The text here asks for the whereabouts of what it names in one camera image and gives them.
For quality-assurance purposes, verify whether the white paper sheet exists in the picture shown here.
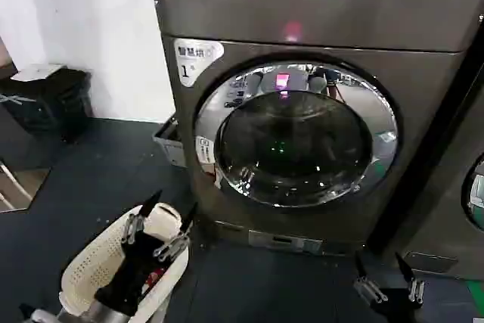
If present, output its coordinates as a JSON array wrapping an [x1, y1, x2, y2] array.
[[10, 63, 64, 82]]

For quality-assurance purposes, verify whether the white rolled cloth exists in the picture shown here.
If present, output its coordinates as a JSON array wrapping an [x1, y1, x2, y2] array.
[[144, 203, 183, 241]]

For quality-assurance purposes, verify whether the grey dryer with label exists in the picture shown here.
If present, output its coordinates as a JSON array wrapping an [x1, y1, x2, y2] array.
[[148, 0, 484, 259]]

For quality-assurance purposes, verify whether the round glass dryer door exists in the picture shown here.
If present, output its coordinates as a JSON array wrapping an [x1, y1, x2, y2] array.
[[461, 159, 484, 232], [194, 61, 399, 210]]

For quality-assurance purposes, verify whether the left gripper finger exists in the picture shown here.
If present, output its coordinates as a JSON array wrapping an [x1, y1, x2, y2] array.
[[120, 189, 163, 245], [152, 202, 199, 262]]

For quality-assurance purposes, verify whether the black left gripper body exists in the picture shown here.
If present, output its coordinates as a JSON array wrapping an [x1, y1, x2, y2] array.
[[94, 230, 167, 317]]

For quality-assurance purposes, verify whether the cream perforated plastic basket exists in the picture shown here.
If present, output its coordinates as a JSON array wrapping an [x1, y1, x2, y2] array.
[[57, 203, 191, 323]]

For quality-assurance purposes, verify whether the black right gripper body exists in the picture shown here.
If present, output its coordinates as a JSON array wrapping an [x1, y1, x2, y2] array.
[[372, 290, 417, 323]]

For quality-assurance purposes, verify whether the grey open box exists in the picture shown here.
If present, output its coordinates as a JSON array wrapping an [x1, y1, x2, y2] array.
[[151, 112, 187, 168]]

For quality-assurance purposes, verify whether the red garment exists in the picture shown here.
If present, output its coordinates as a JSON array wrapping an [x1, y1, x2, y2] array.
[[144, 267, 168, 287]]

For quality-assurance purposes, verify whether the black plastic bin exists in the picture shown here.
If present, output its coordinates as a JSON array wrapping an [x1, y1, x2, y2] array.
[[0, 67, 95, 143]]

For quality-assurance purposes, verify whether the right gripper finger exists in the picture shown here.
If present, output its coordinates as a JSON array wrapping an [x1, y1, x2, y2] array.
[[395, 252, 425, 309], [353, 250, 385, 309]]

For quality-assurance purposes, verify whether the white metal frame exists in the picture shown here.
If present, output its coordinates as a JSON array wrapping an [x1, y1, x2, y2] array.
[[0, 159, 34, 210]]

